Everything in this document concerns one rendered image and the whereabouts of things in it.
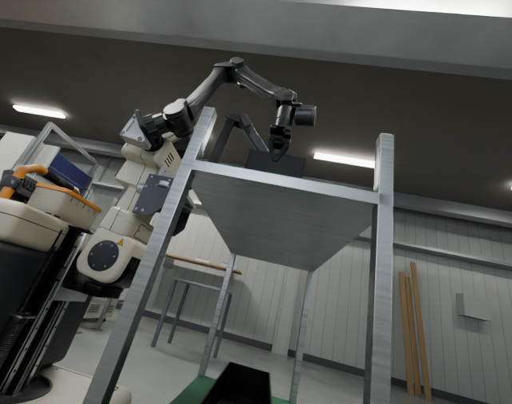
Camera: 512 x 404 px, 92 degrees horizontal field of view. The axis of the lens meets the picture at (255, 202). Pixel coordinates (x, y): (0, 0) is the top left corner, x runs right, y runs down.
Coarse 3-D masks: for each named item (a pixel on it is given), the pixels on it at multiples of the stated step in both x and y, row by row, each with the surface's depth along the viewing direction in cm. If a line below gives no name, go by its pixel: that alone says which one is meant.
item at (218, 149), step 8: (224, 120) 134; (232, 120) 134; (240, 120) 133; (224, 128) 133; (232, 128) 136; (240, 128) 140; (224, 136) 133; (216, 144) 132; (224, 144) 132; (216, 152) 131; (208, 160) 130; (216, 160) 130
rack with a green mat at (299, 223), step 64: (256, 192) 57; (320, 192) 50; (384, 192) 50; (256, 256) 125; (320, 256) 96; (384, 256) 44; (128, 320) 42; (384, 320) 40; (192, 384) 99; (384, 384) 37
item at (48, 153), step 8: (56, 128) 255; (64, 136) 266; (72, 144) 278; (40, 152) 252; (48, 152) 252; (56, 152) 253; (80, 152) 293; (40, 160) 248; (48, 160) 248; (32, 176) 238; (88, 184) 303
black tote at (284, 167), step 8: (256, 152) 76; (264, 152) 76; (248, 160) 75; (256, 160) 75; (264, 160) 74; (280, 160) 74; (288, 160) 74; (296, 160) 74; (304, 160) 74; (256, 168) 73; (264, 168) 73; (272, 168) 73; (280, 168) 73; (288, 168) 73; (296, 168) 73; (296, 176) 72
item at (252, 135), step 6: (246, 120) 132; (246, 126) 132; (252, 126) 135; (246, 132) 134; (252, 132) 134; (252, 138) 134; (258, 138) 134; (252, 144) 135; (258, 144) 134; (264, 144) 134; (258, 150) 133; (264, 150) 133
